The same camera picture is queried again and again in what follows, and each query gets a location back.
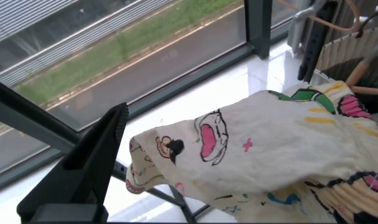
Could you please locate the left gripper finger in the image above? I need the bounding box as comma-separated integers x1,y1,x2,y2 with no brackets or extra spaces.
16,101,130,223

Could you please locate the cream printed garment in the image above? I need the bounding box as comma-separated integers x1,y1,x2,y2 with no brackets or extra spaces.
125,80,378,224

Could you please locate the pink clothes hanger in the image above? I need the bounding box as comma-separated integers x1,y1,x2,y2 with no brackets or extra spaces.
277,0,361,32
345,39,378,96

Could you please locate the black clothes rack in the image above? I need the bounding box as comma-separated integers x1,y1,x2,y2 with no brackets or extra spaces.
112,0,339,223

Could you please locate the white laundry basket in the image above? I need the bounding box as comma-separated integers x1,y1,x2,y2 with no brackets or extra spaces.
314,7,378,114

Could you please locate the window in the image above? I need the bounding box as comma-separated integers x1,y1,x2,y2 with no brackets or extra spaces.
0,0,301,194

